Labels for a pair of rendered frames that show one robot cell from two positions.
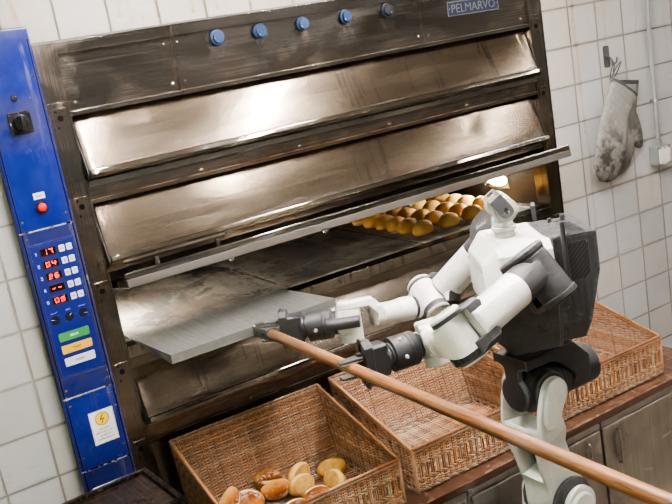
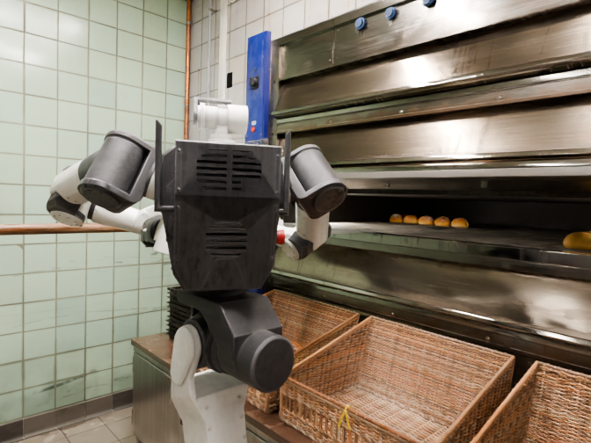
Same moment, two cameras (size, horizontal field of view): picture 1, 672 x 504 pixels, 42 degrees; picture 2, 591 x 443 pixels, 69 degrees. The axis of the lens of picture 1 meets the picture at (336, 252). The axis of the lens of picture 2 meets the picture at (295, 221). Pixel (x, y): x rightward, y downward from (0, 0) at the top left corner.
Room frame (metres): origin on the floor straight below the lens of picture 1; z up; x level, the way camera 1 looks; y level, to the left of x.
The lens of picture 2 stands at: (2.18, -1.46, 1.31)
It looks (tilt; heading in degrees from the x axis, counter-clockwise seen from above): 3 degrees down; 76
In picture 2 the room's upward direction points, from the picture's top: 2 degrees clockwise
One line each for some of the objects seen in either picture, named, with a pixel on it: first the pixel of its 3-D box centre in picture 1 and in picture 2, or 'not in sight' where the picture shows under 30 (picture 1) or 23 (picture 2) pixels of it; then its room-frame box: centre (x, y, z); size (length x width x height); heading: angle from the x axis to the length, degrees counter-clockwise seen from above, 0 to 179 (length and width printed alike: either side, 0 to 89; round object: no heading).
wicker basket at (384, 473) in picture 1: (285, 470); (271, 338); (2.51, 0.27, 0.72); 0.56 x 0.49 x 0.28; 118
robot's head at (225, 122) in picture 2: (500, 210); (223, 123); (2.25, -0.44, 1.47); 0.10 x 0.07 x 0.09; 1
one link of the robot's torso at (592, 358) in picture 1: (549, 367); (234, 332); (2.27, -0.53, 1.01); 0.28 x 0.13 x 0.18; 120
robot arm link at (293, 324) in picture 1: (302, 327); not in sight; (2.42, 0.13, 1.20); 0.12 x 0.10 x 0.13; 85
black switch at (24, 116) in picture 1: (19, 114); (252, 77); (2.47, 0.79, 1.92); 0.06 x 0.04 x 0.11; 120
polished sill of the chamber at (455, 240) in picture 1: (364, 271); (441, 244); (3.05, -0.09, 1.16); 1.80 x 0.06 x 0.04; 120
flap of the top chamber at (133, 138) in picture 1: (337, 92); (448, 62); (3.03, -0.10, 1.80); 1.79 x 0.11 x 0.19; 120
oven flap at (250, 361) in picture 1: (374, 309); (435, 284); (3.03, -0.10, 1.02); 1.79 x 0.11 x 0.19; 120
